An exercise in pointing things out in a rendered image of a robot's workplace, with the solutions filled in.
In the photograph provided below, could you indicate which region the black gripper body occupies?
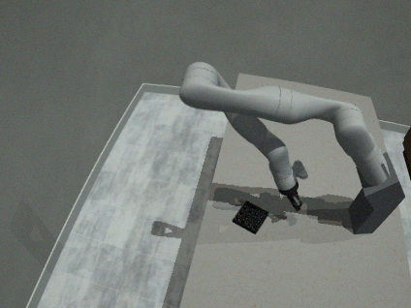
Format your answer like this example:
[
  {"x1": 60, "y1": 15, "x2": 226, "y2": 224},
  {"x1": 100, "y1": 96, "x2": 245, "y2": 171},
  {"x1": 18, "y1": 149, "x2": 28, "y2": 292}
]
[{"x1": 278, "y1": 181, "x2": 299, "y2": 200}]

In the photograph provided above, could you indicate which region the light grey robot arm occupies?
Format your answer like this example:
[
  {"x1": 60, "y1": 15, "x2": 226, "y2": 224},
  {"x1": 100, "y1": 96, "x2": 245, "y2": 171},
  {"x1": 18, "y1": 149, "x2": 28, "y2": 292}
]
[{"x1": 179, "y1": 62, "x2": 390, "y2": 191}]

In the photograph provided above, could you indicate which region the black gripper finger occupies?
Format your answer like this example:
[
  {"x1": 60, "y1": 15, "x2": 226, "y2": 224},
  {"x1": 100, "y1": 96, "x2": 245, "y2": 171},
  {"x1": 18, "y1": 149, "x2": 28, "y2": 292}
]
[{"x1": 287, "y1": 192, "x2": 302, "y2": 211}]

